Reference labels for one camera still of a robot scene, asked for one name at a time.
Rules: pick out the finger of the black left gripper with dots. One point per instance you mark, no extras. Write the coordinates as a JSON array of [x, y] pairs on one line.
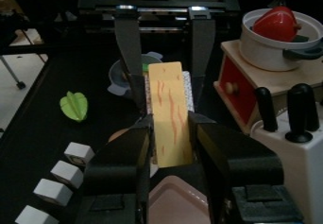
[[128, 45], [203, 45]]

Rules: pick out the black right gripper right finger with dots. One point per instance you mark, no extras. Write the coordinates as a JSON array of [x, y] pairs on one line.
[[239, 168]]

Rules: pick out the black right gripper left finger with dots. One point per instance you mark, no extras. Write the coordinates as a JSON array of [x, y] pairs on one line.
[[115, 158]]

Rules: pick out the yellow toy egg slab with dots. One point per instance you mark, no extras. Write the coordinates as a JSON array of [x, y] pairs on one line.
[[169, 114]]

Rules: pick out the small white cube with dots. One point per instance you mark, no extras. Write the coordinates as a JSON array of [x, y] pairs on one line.
[[52, 191], [65, 173], [35, 215], [79, 153]]

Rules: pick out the white toy knife block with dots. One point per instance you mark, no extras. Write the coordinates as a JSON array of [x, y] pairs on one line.
[[293, 171]]

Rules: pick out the wooden toy stove red door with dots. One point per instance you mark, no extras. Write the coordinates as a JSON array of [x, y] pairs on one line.
[[239, 82]]

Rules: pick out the pink toy plate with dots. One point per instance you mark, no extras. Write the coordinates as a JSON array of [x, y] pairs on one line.
[[176, 202]]

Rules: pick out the red toy strawberry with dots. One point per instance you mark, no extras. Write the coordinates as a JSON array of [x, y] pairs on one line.
[[276, 24]]

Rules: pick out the green toy leaf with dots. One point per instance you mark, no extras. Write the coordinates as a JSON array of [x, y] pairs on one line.
[[73, 106]]

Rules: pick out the metal chair leg with caster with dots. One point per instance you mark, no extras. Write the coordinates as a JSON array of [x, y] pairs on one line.
[[11, 72]]

